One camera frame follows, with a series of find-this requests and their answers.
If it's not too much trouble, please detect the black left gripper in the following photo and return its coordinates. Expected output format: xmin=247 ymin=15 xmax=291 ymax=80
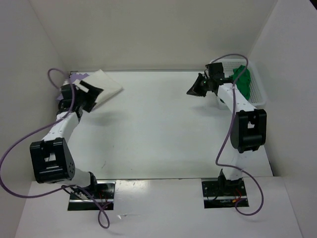
xmin=76 ymin=80 xmax=104 ymax=113

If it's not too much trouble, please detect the cream white t-shirt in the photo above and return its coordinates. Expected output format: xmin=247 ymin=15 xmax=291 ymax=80
xmin=73 ymin=69 xmax=123 ymax=111

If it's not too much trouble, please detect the purple t-shirt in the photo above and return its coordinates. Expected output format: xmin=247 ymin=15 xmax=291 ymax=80
xmin=63 ymin=73 xmax=89 ymax=86

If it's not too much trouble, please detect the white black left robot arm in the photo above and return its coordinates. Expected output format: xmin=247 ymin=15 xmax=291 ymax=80
xmin=30 ymin=81 xmax=103 ymax=198

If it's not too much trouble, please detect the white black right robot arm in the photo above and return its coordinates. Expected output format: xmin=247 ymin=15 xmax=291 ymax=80
xmin=187 ymin=73 xmax=267 ymax=195

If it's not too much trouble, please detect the green garment in basket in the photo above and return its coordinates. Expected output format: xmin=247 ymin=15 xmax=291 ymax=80
xmin=224 ymin=65 xmax=251 ymax=100

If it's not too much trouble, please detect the white plastic laundry basket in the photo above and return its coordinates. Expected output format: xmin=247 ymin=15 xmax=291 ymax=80
xmin=216 ymin=58 xmax=267 ymax=108

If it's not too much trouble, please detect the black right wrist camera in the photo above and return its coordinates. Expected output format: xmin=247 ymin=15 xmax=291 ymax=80
xmin=205 ymin=62 xmax=233 ymax=82

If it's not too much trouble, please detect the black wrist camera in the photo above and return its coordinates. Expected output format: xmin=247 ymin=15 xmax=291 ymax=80
xmin=58 ymin=84 xmax=79 ymax=111
xmin=205 ymin=62 xmax=233 ymax=82

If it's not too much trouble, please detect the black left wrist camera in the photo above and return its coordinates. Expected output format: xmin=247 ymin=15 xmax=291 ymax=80
xmin=58 ymin=84 xmax=79 ymax=111

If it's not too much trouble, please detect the black cable at base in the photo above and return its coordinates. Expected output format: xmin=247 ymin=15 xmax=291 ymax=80
xmin=61 ymin=184 xmax=86 ymax=199

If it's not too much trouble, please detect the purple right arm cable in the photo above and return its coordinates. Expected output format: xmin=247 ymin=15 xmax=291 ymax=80
xmin=210 ymin=53 xmax=264 ymax=216

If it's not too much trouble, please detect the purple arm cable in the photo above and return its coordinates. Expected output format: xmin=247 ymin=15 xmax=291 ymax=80
xmin=0 ymin=68 xmax=114 ymax=229
xmin=210 ymin=53 xmax=264 ymax=216

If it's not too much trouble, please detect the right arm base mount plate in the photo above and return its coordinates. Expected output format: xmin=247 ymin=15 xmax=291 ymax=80
xmin=201 ymin=178 xmax=249 ymax=209

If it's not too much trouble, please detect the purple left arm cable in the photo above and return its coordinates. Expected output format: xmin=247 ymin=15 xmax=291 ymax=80
xmin=0 ymin=68 xmax=114 ymax=229

